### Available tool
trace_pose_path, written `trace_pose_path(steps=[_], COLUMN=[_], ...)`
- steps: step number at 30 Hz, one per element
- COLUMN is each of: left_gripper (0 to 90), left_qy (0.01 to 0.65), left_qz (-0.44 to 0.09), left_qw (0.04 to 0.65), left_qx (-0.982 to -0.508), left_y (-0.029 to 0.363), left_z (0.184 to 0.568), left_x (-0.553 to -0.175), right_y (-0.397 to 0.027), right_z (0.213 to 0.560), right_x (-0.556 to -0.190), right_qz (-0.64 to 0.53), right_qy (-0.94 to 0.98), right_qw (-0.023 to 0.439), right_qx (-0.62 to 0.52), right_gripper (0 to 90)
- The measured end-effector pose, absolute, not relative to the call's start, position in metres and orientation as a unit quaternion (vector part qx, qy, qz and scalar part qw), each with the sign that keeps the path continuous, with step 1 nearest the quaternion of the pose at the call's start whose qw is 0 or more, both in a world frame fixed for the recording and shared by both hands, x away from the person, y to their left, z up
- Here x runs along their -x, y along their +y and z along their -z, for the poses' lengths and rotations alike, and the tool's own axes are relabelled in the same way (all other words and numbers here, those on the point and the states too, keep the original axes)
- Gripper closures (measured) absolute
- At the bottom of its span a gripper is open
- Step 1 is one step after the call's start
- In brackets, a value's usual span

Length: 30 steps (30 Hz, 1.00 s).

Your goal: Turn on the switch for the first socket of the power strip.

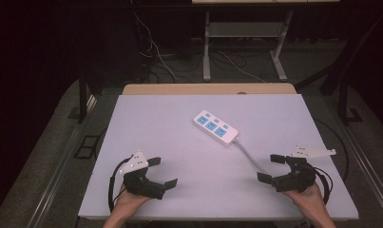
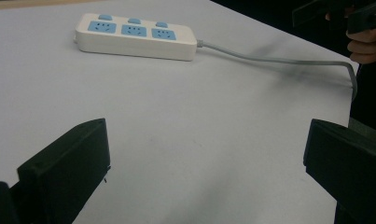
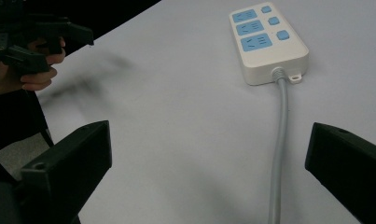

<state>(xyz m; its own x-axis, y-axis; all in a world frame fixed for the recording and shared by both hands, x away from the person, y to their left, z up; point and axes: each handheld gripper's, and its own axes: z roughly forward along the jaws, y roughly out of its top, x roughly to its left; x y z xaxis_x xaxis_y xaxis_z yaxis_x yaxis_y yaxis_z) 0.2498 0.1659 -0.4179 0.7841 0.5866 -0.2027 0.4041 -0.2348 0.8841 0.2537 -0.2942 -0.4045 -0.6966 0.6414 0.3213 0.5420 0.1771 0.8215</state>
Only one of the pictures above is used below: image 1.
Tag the person's left hand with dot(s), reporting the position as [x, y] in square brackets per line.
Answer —
[129, 202]

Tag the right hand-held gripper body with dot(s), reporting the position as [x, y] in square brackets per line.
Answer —
[298, 179]

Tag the black floor bracket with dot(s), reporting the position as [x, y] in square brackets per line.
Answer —
[87, 146]

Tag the person's right hand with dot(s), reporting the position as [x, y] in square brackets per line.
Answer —
[311, 199]

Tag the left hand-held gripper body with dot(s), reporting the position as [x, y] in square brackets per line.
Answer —
[138, 183]

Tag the white metal table frame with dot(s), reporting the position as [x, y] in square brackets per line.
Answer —
[243, 30]

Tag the black metal stand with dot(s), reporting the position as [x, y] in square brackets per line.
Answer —
[346, 101]

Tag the white power strip blue sockets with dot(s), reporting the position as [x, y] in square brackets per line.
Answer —
[215, 127]

